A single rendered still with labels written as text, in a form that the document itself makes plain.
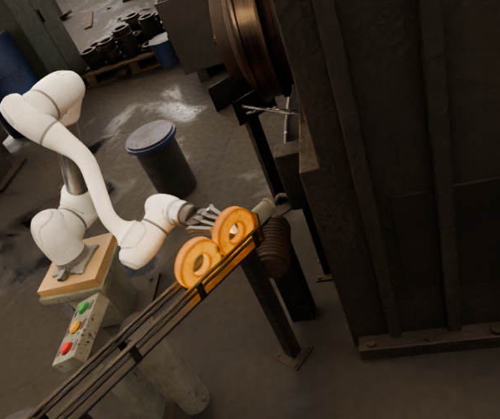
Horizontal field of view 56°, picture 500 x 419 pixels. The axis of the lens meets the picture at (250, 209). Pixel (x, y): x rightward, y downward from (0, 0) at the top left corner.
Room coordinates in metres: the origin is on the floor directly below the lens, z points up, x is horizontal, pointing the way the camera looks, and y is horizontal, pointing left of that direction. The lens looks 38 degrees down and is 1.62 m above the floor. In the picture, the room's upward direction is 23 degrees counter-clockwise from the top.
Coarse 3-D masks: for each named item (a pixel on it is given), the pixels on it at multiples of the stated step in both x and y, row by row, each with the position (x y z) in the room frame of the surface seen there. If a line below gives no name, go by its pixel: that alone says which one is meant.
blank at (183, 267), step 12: (192, 240) 1.03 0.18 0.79; (204, 240) 1.03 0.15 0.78; (180, 252) 1.00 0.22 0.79; (192, 252) 1.00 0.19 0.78; (204, 252) 1.01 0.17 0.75; (216, 252) 1.03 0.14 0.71; (180, 264) 0.97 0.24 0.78; (192, 264) 0.98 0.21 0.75; (204, 264) 1.03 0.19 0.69; (180, 276) 0.96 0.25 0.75; (192, 276) 0.97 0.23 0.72
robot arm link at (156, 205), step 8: (152, 200) 1.40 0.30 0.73; (160, 200) 1.37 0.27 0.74; (168, 200) 1.36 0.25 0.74; (152, 208) 1.36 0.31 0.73; (160, 208) 1.34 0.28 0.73; (152, 216) 1.33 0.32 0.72; (160, 216) 1.32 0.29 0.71; (160, 224) 1.31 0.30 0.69; (168, 224) 1.31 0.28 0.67; (168, 232) 1.31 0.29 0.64
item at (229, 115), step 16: (224, 80) 2.17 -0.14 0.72; (240, 80) 2.19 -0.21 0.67; (224, 96) 2.16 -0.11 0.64; (240, 96) 2.18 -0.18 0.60; (256, 96) 1.92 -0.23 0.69; (224, 112) 2.10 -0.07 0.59; (240, 112) 1.90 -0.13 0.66; (256, 128) 1.99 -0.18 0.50; (256, 144) 1.99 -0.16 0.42; (272, 160) 2.00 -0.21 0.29; (272, 176) 1.99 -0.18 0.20; (272, 192) 2.01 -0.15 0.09; (288, 208) 1.94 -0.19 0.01
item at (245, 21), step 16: (240, 0) 1.33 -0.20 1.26; (240, 16) 1.31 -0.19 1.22; (240, 32) 1.30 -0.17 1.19; (256, 32) 1.28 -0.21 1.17; (240, 48) 1.28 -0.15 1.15; (256, 48) 1.28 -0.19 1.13; (256, 64) 1.28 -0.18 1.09; (256, 80) 1.30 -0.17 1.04; (272, 80) 1.29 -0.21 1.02; (272, 96) 1.37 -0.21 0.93
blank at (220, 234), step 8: (232, 208) 1.12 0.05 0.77; (240, 208) 1.12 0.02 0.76; (224, 216) 1.09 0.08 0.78; (232, 216) 1.09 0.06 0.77; (240, 216) 1.11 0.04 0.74; (248, 216) 1.12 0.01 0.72; (216, 224) 1.08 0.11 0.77; (224, 224) 1.07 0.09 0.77; (232, 224) 1.09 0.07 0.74; (240, 224) 1.12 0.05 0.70; (248, 224) 1.12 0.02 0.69; (216, 232) 1.07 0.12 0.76; (224, 232) 1.07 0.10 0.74; (240, 232) 1.11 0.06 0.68; (248, 232) 1.11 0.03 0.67; (216, 240) 1.06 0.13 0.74; (224, 240) 1.06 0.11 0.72; (232, 240) 1.10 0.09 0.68; (240, 240) 1.09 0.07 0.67; (224, 248) 1.05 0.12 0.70; (232, 248) 1.07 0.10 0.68
